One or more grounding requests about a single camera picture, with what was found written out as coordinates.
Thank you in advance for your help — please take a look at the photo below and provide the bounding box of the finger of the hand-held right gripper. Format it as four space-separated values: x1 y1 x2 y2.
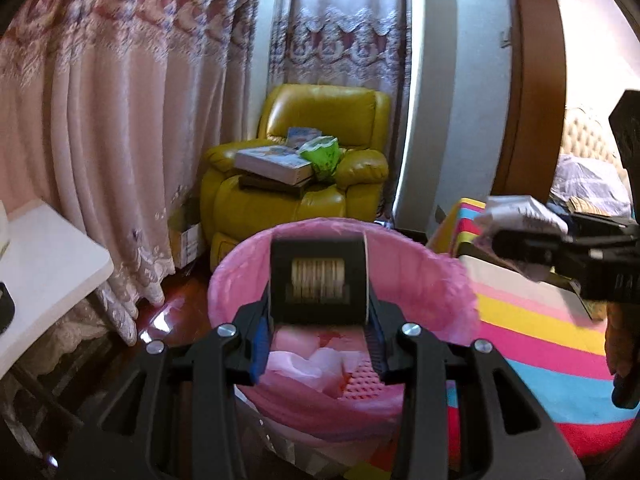
492 229 591 277
567 212 640 241

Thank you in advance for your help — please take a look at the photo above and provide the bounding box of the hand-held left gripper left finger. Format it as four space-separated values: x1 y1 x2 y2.
60 299 275 480

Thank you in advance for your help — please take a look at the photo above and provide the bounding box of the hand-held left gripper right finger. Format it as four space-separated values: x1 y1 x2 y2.
365 300 586 480

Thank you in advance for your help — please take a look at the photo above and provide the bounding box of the white printed wrapper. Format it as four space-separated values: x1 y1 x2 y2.
475 196 571 281

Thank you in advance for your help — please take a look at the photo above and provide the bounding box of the black cardboard box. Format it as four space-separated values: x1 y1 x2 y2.
269 237 371 326

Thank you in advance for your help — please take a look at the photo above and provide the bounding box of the pink trash bin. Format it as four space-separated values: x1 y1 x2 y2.
206 216 481 443

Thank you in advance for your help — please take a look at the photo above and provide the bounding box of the person's right hand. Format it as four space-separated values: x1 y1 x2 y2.
604 305 640 378

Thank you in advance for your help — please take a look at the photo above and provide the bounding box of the pink foam mesh piece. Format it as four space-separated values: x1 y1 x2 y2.
344 360 387 398

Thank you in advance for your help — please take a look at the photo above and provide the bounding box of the rainbow striped tablecloth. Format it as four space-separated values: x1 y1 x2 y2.
427 197 640 466

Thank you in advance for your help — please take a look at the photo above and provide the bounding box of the beige tufted headboard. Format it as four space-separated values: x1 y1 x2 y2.
560 105 631 171

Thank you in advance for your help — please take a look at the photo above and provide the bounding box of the dark brown book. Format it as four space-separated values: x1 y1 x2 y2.
239 174 306 196

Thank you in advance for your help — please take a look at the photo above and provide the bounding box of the green plastic bag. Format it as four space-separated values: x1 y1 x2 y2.
297 136 342 182

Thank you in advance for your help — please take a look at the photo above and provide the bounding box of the blue booklet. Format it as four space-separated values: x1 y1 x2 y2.
286 126 322 147

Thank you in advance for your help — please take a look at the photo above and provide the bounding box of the white table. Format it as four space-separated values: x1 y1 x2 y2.
0 199 115 376

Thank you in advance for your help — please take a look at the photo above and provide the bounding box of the yellow leather armchair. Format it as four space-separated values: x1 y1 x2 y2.
200 84 391 273

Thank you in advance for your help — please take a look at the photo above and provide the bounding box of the pink embroidered curtain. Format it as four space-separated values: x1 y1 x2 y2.
0 0 266 346

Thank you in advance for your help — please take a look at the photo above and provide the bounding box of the sheer lace curtain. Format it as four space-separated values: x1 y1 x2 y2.
265 0 416 221

